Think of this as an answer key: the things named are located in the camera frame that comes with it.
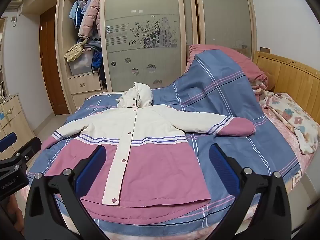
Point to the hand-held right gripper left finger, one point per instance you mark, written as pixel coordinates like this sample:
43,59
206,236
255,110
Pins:
91,165

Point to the blue plaid bed cover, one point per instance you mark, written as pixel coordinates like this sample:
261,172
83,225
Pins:
225,100

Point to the light wood cabinet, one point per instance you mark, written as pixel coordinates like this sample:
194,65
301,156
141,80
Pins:
15,120

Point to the pink quilt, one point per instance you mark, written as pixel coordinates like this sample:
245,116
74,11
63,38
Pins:
252,70

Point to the wooden headboard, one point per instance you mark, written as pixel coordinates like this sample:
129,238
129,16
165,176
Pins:
287,75

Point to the pink and white hooded jacket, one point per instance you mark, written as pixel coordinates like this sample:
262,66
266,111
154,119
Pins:
155,160

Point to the floral fleece blanket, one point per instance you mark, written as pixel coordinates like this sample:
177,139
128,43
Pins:
292,115

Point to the light blue hanging jacket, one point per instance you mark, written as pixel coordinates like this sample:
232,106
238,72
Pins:
76,12

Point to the grey clothing pile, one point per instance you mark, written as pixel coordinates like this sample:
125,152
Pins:
92,43

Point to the pink floral bed sheet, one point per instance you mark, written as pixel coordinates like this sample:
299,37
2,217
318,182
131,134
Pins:
295,165

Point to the pink puffer jacket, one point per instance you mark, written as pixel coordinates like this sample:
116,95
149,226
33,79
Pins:
88,17

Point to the clear plastic storage box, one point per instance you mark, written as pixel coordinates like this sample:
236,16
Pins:
80,66

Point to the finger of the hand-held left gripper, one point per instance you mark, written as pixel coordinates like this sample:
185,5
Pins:
7,141
28,151

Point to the brown wooden door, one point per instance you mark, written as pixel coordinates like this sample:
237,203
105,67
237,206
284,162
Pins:
53,62

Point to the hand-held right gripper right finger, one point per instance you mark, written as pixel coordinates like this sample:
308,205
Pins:
222,165

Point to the light wood wardrobe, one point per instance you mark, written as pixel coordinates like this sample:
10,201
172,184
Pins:
63,30

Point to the frosted floral sliding door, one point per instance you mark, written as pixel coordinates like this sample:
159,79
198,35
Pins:
142,30

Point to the blue clothing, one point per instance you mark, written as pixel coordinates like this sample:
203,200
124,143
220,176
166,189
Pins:
96,60

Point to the wardrobe drawer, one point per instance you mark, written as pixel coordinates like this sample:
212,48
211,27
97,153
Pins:
86,100
83,82

